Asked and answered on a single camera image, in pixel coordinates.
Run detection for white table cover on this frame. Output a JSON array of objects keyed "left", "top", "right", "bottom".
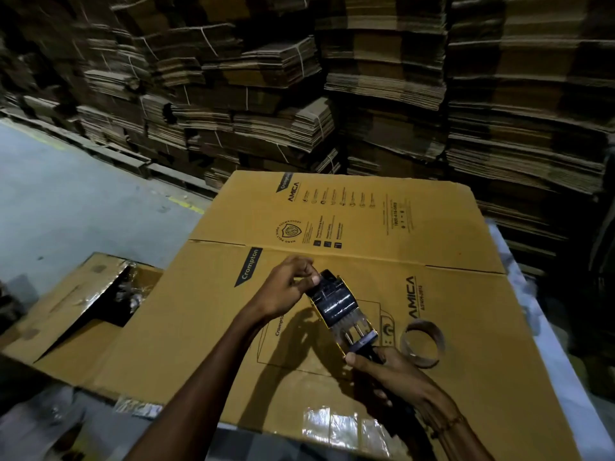
[{"left": 483, "top": 220, "right": 615, "bottom": 461}]

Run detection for tape roll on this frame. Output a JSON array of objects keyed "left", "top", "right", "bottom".
[{"left": 313, "top": 288, "right": 359, "bottom": 330}]

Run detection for large flattened printed cardboard box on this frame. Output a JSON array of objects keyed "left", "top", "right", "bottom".
[{"left": 89, "top": 170, "right": 583, "bottom": 461}]

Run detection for row of wooden pallets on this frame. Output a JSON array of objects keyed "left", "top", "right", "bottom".
[{"left": 0, "top": 106, "right": 219, "bottom": 199}]

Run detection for person's left forearm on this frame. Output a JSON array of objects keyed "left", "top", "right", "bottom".
[{"left": 124, "top": 309, "right": 270, "bottom": 461}]

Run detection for person's right forearm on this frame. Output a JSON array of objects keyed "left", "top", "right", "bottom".
[{"left": 429, "top": 416, "right": 496, "bottom": 461}]

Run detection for empty cardboard tape core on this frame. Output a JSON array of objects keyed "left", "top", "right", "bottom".
[{"left": 401, "top": 320, "right": 447, "bottom": 369}]

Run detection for open brown cardboard box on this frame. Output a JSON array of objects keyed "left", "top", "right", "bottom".
[{"left": 0, "top": 252, "right": 167, "bottom": 385}]

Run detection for person's right hand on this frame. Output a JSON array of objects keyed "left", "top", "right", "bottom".
[{"left": 344, "top": 346, "right": 465, "bottom": 431}]

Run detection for person's left hand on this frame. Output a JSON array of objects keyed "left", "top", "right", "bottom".
[{"left": 254, "top": 255, "right": 322, "bottom": 328}]

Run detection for stacks of flattened cardboard sheets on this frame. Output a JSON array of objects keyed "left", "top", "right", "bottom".
[{"left": 0, "top": 0, "right": 615, "bottom": 284}]

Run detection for black tape dispenser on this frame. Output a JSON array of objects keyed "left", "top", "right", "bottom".
[{"left": 306, "top": 269, "right": 388, "bottom": 412}]

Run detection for thin wrist bracelet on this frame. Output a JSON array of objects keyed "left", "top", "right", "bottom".
[{"left": 429, "top": 415, "right": 468, "bottom": 440}]

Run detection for crumpled clear tape piece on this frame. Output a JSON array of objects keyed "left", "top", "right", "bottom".
[{"left": 112, "top": 397, "right": 165, "bottom": 420}]

